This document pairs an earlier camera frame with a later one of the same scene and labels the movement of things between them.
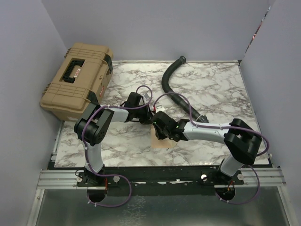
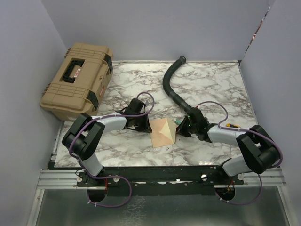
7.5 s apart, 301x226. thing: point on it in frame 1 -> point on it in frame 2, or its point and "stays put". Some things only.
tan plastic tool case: x=79 y=81 stays put
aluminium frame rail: x=59 y=179 stays put
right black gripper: x=160 y=135 -> x=180 y=129
